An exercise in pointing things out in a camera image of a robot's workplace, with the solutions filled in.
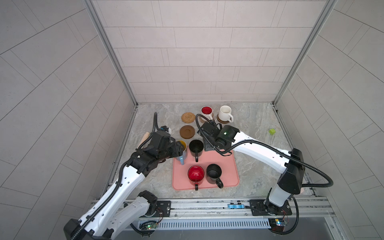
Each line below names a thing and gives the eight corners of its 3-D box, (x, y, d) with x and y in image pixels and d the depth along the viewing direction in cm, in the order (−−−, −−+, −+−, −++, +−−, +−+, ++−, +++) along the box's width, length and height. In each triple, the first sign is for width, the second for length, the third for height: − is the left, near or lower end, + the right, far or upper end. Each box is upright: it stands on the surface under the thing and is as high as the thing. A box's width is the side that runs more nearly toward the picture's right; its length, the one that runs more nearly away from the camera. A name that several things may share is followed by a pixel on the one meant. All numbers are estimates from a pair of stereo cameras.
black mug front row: (206, 187, 77) (207, 184, 72) (206, 168, 83) (206, 163, 78) (221, 187, 77) (223, 184, 72) (219, 168, 84) (221, 163, 78)
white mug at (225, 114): (219, 123, 107) (220, 115, 100) (218, 113, 113) (219, 105, 106) (231, 123, 107) (233, 115, 100) (229, 113, 113) (231, 105, 106)
